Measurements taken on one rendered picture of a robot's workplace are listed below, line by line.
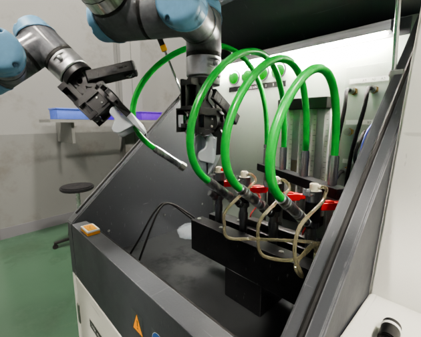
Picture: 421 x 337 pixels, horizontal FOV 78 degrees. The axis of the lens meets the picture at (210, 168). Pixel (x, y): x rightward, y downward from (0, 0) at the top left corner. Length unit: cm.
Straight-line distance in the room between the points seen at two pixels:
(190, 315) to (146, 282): 11
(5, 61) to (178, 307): 49
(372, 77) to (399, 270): 46
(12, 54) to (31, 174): 296
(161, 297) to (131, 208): 46
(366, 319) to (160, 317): 28
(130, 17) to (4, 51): 21
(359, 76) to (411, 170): 36
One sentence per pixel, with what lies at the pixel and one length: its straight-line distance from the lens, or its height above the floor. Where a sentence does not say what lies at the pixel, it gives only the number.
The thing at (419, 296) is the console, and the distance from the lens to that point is 47.
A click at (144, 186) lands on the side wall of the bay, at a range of 88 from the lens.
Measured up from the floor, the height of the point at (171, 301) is 95.
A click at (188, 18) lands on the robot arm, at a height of 138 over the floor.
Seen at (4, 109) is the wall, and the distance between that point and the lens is 342.
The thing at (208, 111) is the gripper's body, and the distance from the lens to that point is 55.
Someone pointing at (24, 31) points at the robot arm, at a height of 142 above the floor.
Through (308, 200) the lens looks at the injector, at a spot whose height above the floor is 109.
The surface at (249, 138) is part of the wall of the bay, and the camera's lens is 92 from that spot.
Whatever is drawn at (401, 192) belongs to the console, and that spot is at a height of 113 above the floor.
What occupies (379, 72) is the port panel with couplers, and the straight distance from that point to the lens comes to 75.
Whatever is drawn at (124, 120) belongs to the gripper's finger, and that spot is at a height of 123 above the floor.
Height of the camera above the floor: 122
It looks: 10 degrees down
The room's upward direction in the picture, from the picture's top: straight up
